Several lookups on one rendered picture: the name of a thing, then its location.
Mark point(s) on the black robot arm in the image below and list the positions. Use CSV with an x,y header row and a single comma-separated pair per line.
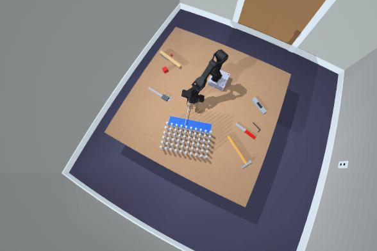
x,y
212,69

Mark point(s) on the blue flat strip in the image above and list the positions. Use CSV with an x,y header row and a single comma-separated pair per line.
x,y
190,123

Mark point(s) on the small light blue block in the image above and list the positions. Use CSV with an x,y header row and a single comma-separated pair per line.
x,y
256,101

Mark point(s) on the hammer with wooden handle and grey head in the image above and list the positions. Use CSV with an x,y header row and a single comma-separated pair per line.
x,y
239,152

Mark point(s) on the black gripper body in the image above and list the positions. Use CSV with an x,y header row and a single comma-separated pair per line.
x,y
200,97

